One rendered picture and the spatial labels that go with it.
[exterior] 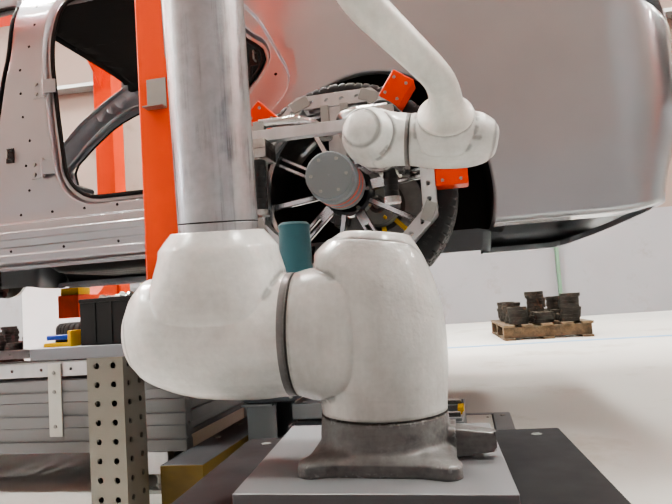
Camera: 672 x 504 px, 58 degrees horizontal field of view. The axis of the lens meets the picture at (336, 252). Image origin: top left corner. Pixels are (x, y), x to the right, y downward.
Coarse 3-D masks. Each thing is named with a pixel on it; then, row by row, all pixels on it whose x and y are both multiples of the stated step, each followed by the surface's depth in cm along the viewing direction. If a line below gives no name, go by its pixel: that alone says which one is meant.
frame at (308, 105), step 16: (304, 96) 179; (320, 96) 178; (336, 96) 177; (352, 96) 176; (368, 96) 175; (288, 112) 180; (304, 112) 181; (272, 128) 180; (432, 176) 170; (432, 192) 169; (432, 208) 169; (416, 224) 170; (432, 224) 175; (416, 240) 174
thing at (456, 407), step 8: (448, 400) 193; (456, 400) 193; (464, 400) 198; (448, 408) 191; (456, 408) 191; (464, 408) 185; (456, 416) 173; (464, 416) 174; (296, 424) 181; (304, 424) 180; (312, 424) 180; (320, 424) 179
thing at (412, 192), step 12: (384, 192) 218; (408, 192) 220; (420, 192) 219; (396, 204) 216; (408, 204) 220; (420, 204) 219; (372, 216) 218; (396, 216) 220; (348, 228) 224; (360, 228) 223; (396, 228) 220
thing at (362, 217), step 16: (288, 144) 190; (304, 144) 200; (320, 144) 188; (288, 160) 190; (304, 160) 210; (352, 160) 186; (272, 176) 189; (288, 176) 204; (304, 176) 188; (368, 176) 184; (416, 176) 181; (272, 192) 190; (288, 192) 207; (368, 192) 188; (272, 208) 188; (288, 208) 207; (352, 208) 189; (368, 208) 188; (384, 208) 183; (272, 224) 188; (320, 224) 186; (368, 224) 184
